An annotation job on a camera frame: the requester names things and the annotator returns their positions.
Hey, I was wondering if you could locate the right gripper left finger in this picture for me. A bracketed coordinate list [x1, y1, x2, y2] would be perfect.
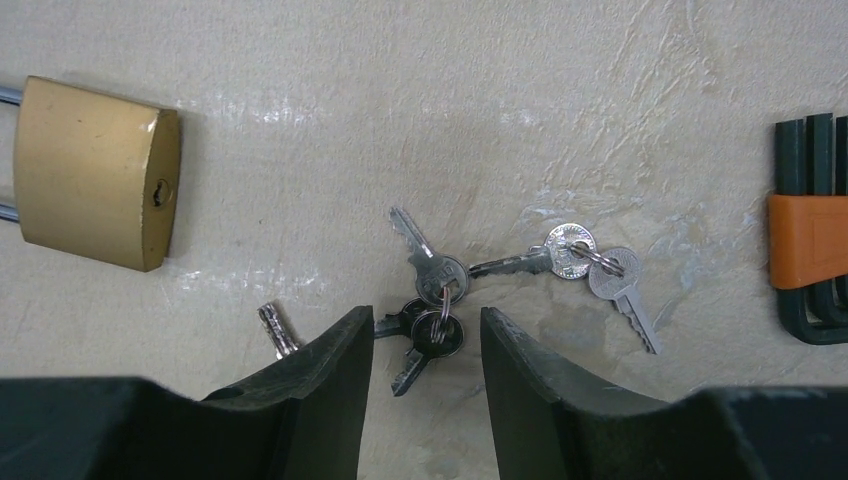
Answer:
[204, 306, 375, 479]

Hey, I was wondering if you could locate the black headed key bunch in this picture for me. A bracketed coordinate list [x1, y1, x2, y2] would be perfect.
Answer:
[374, 207, 470, 397]

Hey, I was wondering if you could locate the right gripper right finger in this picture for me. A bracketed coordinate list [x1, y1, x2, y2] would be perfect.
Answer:
[480, 307, 666, 479]

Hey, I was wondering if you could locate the large brass padlock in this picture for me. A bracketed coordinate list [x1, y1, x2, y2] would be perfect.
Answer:
[1, 76, 182, 272]

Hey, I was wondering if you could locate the orange hex key set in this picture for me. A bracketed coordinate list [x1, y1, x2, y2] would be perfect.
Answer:
[767, 113, 847, 345]

